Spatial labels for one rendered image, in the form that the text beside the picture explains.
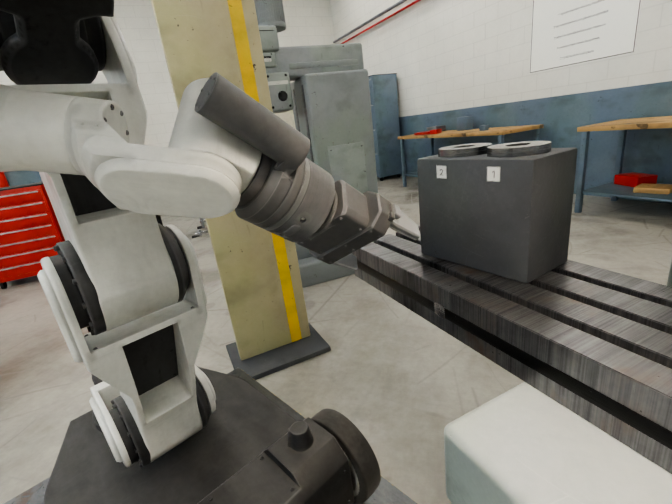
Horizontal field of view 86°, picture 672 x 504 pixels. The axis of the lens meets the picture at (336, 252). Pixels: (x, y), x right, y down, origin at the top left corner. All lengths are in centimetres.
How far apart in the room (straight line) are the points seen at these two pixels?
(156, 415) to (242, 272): 127
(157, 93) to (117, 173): 885
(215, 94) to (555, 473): 46
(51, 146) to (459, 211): 55
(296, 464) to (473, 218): 54
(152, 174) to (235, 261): 162
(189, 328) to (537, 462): 51
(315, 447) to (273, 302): 134
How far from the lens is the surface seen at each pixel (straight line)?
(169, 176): 31
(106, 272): 57
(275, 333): 213
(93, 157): 33
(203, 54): 187
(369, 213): 41
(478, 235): 64
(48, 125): 37
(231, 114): 31
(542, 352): 51
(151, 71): 923
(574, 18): 564
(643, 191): 453
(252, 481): 81
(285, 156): 33
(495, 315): 54
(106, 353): 63
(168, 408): 77
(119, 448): 83
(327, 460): 80
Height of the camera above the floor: 119
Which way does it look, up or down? 19 degrees down
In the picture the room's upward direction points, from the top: 7 degrees counter-clockwise
